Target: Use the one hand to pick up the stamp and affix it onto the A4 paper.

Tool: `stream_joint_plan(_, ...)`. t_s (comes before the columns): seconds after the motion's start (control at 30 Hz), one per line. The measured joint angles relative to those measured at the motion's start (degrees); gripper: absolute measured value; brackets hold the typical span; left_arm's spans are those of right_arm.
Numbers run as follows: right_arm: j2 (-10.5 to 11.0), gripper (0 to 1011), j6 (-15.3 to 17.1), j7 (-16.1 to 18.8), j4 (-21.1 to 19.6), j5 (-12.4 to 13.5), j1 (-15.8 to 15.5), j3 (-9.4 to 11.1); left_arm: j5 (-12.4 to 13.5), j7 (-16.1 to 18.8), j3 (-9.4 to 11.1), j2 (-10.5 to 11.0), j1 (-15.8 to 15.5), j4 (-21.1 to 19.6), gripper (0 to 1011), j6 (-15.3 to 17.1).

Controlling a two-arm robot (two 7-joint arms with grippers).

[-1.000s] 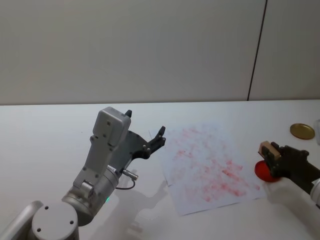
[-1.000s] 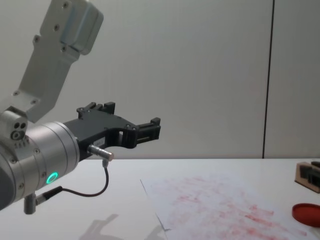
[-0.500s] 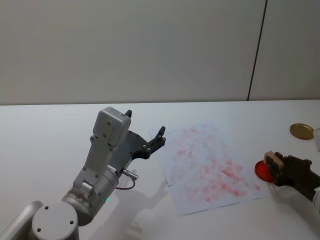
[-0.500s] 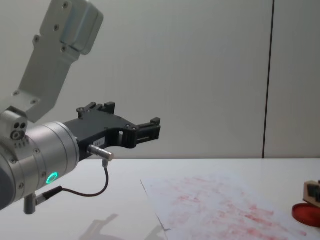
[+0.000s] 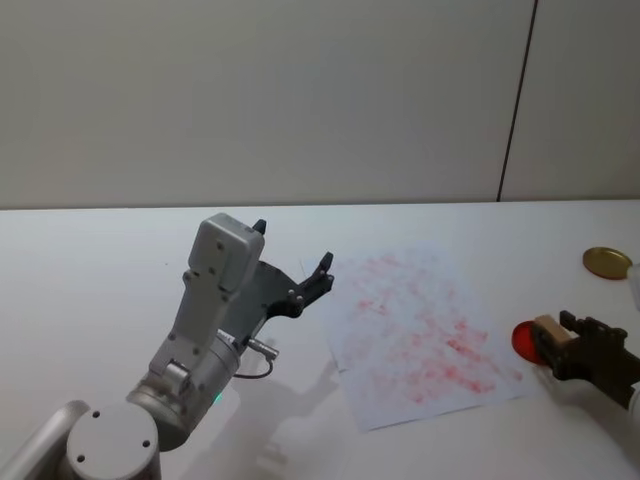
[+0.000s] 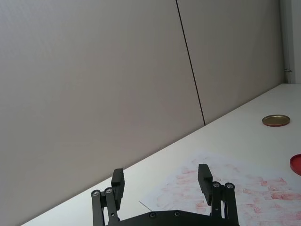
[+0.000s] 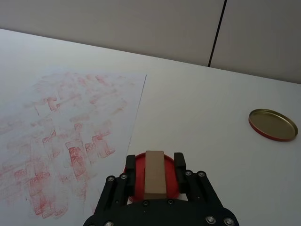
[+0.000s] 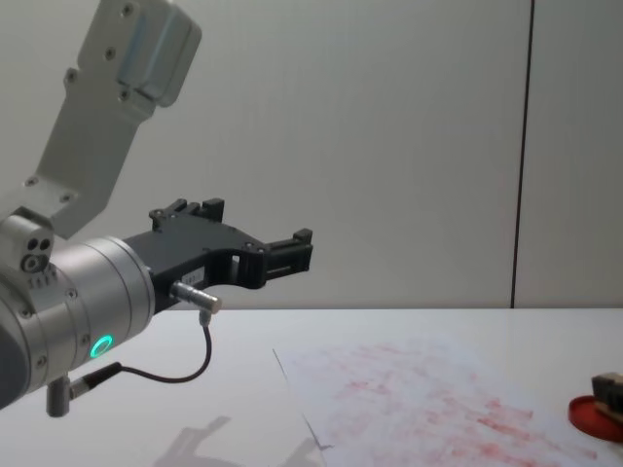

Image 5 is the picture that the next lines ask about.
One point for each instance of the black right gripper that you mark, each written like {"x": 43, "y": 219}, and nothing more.
{"x": 612, "y": 360}

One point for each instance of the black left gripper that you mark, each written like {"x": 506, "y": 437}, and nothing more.
{"x": 265, "y": 290}

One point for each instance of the wooden stamp block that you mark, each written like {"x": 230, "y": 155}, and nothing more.
{"x": 552, "y": 337}

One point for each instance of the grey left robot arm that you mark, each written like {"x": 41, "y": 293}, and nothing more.
{"x": 210, "y": 280}

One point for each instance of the round red ink pad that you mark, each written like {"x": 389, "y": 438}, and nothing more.
{"x": 524, "y": 341}

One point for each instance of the round gold metal lid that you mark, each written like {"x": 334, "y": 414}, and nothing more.
{"x": 606, "y": 262}

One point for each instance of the white paper with red prints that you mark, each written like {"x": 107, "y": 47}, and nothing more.
{"x": 415, "y": 335}

